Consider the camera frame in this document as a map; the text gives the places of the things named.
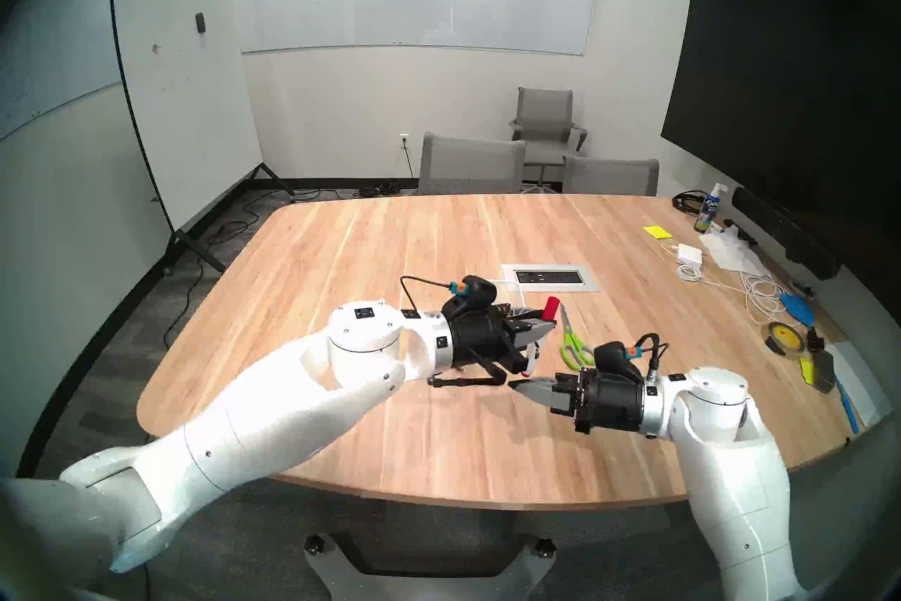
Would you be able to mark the Expo cleaner spray bottle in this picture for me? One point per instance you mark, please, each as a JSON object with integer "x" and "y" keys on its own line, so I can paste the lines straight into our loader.
{"x": 707, "y": 212}

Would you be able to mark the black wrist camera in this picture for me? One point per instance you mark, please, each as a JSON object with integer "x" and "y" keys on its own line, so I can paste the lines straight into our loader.
{"x": 482, "y": 290}
{"x": 611, "y": 357}

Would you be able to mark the white paper sheet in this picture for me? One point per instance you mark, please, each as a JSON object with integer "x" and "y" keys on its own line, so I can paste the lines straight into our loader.
{"x": 862, "y": 381}

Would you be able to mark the black base knob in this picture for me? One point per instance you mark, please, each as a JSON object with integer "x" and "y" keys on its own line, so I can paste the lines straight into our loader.
{"x": 544, "y": 545}
{"x": 314, "y": 543}

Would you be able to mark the grey yellow eraser block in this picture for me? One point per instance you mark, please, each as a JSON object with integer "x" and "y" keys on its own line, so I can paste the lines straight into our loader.
{"x": 820, "y": 371}

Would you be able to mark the yellow sticky note pad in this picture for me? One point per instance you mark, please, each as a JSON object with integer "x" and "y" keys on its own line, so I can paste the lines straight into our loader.
{"x": 657, "y": 232}

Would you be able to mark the blue flat object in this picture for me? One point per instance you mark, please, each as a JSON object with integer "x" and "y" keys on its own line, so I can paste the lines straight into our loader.
{"x": 799, "y": 309}

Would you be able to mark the black video sound bar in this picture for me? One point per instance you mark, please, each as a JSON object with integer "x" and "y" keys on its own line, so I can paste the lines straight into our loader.
{"x": 781, "y": 230}

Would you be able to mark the large black wall screen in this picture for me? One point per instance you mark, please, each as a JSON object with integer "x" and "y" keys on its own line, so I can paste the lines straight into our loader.
{"x": 774, "y": 78}

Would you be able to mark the white power adapter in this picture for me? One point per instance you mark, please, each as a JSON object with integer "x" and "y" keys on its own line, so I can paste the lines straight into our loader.
{"x": 690, "y": 253}

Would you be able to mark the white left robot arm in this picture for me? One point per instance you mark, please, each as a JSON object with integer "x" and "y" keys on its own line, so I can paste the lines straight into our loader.
{"x": 246, "y": 423}

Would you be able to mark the grey office chair with armrests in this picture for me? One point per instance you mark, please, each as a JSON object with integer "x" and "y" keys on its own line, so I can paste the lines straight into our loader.
{"x": 545, "y": 114}

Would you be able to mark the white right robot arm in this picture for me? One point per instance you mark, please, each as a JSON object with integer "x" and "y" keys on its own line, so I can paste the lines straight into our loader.
{"x": 725, "y": 466}

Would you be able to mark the red cap patterned marker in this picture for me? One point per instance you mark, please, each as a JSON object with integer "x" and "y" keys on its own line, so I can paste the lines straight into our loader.
{"x": 551, "y": 307}

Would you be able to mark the small black clip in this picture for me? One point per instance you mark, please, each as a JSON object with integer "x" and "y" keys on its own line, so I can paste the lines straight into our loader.
{"x": 815, "y": 340}

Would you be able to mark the white crumpled tissue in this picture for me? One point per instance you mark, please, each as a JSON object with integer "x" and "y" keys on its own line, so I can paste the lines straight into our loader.
{"x": 732, "y": 251}

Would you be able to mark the grey mesh table chair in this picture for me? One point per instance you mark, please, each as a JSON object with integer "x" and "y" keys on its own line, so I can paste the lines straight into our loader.
{"x": 612, "y": 177}
{"x": 471, "y": 163}

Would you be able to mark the mobile whiteboard on stand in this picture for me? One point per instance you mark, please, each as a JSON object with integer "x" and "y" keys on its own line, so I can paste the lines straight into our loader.
{"x": 183, "y": 99}

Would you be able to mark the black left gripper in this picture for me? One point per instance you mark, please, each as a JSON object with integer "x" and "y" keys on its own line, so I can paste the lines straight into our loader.
{"x": 479, "y": 339}

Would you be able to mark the wall whiteboard with writing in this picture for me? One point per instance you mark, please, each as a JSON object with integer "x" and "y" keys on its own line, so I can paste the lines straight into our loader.
{"x": 56, "y": 57}

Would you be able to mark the silver table power outlet panel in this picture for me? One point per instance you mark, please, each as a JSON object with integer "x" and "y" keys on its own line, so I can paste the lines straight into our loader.
{"x": 552, "y": 277}

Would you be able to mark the blue pen beside paper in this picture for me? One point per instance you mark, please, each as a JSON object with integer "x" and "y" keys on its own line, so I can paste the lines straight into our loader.
{"x": 847, "y": 406}

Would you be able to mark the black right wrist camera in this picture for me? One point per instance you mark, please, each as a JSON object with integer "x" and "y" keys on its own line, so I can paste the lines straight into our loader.
{"x": 611, "y": 357}

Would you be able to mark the black yellow tape roll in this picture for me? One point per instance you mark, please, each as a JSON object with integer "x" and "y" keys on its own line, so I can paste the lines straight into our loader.
{"x": 773, "y": 345}

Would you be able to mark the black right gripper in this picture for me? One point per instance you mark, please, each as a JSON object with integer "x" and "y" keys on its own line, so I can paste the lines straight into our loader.
{"x": 605, "y": 399}

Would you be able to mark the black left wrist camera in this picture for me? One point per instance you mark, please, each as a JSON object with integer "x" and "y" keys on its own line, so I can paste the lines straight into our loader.
{"x": 482, "y": 290}

